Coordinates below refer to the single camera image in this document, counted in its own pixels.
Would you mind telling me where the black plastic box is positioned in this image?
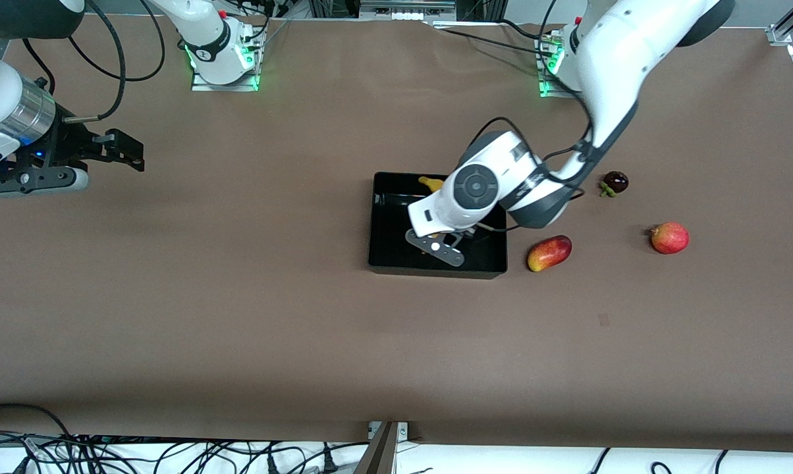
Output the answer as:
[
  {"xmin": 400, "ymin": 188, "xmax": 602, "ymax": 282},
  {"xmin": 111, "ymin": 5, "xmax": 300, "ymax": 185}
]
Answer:
[{"xmin": 368, "ymin": 172, "xmax": 508, "ymax": 280}]

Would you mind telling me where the red apple right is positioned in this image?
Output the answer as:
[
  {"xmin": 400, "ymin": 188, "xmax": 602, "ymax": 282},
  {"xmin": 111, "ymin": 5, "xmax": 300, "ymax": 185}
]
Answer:
[{"xmin": 649, "ymin": 222, "xmax": 690, "ymax": 255}]

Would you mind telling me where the red yellow mango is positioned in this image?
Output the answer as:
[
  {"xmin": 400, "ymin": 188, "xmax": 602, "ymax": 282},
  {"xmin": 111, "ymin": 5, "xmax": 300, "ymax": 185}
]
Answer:
[{"xmin": 527, "ymin": 235, "xmax": 573, "ymax": 273}]

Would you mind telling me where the dark purple mangosteen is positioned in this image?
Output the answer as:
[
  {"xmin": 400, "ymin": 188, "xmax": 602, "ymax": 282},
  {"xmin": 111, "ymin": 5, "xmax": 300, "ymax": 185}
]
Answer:
[{"xmin": 599, "ymin": 171, "xmax": 630, "ymax": 198}]

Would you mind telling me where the grey power strip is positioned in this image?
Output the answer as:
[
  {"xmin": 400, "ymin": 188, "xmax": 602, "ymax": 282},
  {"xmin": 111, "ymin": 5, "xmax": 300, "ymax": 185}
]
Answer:
[{"xmin": 359, "ymin": 0, "xmax": 458, "ymax": 22}]

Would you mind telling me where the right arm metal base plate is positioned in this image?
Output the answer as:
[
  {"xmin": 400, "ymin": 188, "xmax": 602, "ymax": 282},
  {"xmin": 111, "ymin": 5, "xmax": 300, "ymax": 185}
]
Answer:
[{"xmin": 191, "ymin": 63, "xmax": 260, "ymax": 92}]

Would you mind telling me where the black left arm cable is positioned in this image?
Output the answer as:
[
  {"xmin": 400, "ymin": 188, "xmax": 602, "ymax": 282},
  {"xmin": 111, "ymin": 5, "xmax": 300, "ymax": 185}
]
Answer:
[{"xmin": 474, "ymin": 99, "xmax": 638, "ymax": 234}]

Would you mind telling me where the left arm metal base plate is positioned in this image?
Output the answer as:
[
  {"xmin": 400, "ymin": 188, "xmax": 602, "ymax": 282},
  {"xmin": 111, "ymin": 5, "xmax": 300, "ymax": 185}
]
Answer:
[{"xmin": 538, "ymin": 76, "xmax": 587, "ymax": 99}]

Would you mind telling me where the black table cable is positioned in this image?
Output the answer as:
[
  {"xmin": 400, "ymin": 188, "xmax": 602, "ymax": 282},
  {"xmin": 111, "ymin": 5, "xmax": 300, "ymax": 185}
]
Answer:
[{"xmin": 436, "ymin": 25, "xmax": 549, "ymax": 57}]

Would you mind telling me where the small metal bracket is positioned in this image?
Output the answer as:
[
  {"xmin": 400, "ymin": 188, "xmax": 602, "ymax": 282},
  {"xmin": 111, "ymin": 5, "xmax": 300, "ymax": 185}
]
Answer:
[{"xmin": 368, "ymin": 421, "xmax": 409, "ymax": 440}]

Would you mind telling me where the aluminium profile post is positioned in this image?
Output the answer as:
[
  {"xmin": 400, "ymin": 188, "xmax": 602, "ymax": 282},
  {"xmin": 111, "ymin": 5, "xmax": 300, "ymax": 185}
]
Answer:
[{"xmin": 354, "ymin": 421, "xmax": 397, "ymax": 474}]

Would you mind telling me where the black looped floor cable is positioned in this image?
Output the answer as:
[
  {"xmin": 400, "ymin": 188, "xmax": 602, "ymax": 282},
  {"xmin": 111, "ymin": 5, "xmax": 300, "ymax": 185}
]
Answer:
[{"xmin": 0, "ymin": 403, "xmax": 74, "ymax": 440}]

